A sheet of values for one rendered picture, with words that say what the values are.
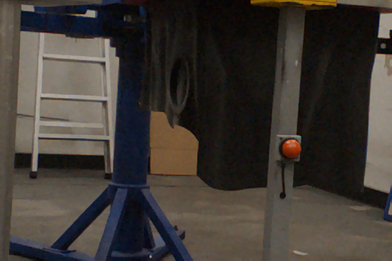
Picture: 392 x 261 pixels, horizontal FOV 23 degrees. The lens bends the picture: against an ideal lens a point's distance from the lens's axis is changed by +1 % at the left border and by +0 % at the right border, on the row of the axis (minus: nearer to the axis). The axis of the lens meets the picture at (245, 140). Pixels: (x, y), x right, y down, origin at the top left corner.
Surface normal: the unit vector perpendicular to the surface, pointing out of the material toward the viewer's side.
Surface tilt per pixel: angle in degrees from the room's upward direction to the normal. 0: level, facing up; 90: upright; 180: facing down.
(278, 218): 90
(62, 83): 90
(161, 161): 75
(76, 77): 90
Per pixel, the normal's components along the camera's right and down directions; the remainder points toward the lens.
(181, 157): 0.37, -0.16
